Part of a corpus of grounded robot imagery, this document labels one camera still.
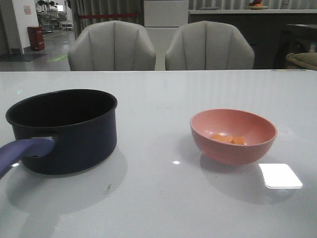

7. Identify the orange ham slice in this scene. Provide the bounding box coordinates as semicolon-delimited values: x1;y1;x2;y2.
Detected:
221;135;233;143
211;134;224;141
232;137;245;145

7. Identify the pink bowl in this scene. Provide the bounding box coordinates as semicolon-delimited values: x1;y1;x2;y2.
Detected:
190;109;277;165

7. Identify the dark blue saucepan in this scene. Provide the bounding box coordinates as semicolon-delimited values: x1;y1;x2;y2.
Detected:
0;89;117;176

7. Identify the right grey upholstered chair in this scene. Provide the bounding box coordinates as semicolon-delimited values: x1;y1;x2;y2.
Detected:
165;21;255;70

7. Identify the grey upholstered chair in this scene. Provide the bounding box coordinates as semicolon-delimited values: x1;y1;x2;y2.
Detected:
68;20;156;71
165;21;255;70

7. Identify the left grey upholstered chair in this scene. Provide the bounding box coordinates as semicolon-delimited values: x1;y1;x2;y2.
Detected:
68;20;156;71

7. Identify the white cabinet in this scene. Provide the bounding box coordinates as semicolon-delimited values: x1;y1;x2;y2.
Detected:
144;0;189;71

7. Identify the red barrier tape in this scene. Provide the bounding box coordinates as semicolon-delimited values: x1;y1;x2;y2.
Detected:
77;12;138;19

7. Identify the dark counter with white top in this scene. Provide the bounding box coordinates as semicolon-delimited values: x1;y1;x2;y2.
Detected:
188;9;317;69

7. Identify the red bin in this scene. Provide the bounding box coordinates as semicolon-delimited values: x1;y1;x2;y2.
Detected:
27;26;45;51

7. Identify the plate with fruit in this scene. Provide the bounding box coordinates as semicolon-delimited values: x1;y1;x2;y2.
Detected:
248;0;268;10

